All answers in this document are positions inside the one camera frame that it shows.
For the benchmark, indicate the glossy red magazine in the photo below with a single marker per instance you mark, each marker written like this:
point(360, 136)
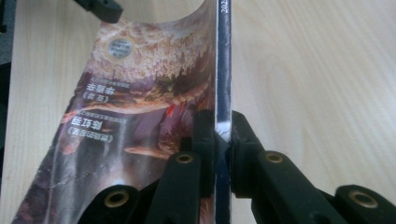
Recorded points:
point(134, 102)

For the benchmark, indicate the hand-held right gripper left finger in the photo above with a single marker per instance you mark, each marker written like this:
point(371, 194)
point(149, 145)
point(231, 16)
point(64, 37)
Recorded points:
point(190, 180)

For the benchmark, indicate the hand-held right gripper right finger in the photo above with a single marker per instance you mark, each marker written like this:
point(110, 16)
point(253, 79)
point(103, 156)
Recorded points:
point(267, 180)

